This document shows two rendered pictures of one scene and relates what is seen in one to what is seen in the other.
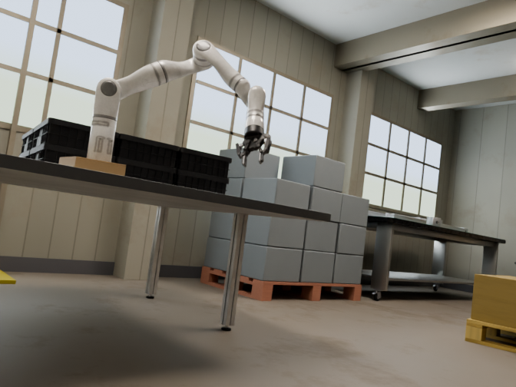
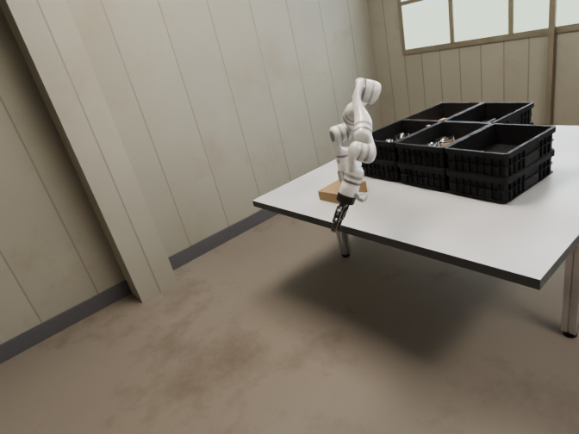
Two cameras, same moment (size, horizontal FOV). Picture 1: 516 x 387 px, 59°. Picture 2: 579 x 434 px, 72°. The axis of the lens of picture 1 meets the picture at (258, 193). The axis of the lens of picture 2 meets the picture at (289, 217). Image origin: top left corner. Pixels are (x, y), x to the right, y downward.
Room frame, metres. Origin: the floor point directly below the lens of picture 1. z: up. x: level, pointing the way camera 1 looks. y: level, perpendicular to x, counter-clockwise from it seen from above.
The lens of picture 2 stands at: (1.61, -1.42, 1.54)
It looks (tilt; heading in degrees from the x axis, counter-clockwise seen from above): 24 degrees down; 95
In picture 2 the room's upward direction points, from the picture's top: 14 degrees counter-clockwise
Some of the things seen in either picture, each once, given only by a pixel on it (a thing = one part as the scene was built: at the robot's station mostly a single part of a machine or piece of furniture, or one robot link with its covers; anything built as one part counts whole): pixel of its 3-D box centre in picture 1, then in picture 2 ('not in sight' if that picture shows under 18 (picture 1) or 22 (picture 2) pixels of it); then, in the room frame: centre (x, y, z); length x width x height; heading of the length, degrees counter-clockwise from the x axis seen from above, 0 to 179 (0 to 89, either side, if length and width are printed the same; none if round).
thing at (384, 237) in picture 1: (416, 255); not in sight; (6.03, -2.15, 0.51); 2.84 x 1.12 x 1.03; 130
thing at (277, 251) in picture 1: (289, 225); not in sight; (4.65, -0.36, 0.67); 1.34 x 0.93 x 1.33; 130
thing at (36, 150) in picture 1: (69, 166); (401, 158); (2.12, 0.88, 0.76); 0.40 x 0.30 x 0.12; 34
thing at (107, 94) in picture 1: (107, 100); (340, 141); (1.77, 0.63, 1.00); 0.09 x 0.09 x 0.17; 18
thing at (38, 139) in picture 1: (73, 143); (399, 140); (2.12, 0.88, 0.87); 0.40 x 0.30 x 0.11; 34
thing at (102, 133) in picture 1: (101, 140); (347, 170); (1.78, 0.63, 0.84); 0.09 x 0.09 x 0.17; 38
